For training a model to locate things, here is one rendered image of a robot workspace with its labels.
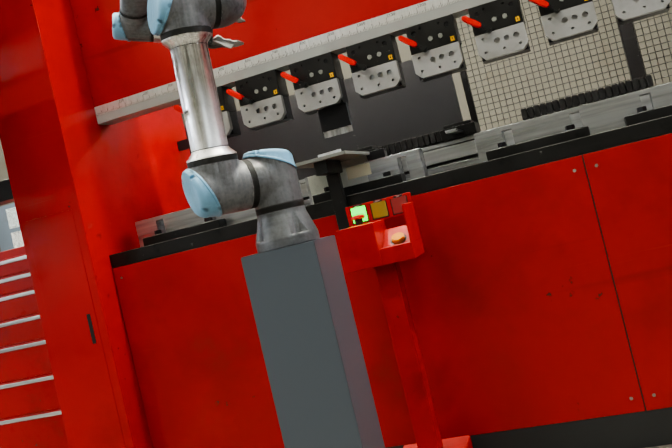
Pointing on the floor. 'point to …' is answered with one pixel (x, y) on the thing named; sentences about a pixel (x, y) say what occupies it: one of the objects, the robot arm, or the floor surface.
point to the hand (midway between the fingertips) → (240, 31)
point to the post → (631, 51)
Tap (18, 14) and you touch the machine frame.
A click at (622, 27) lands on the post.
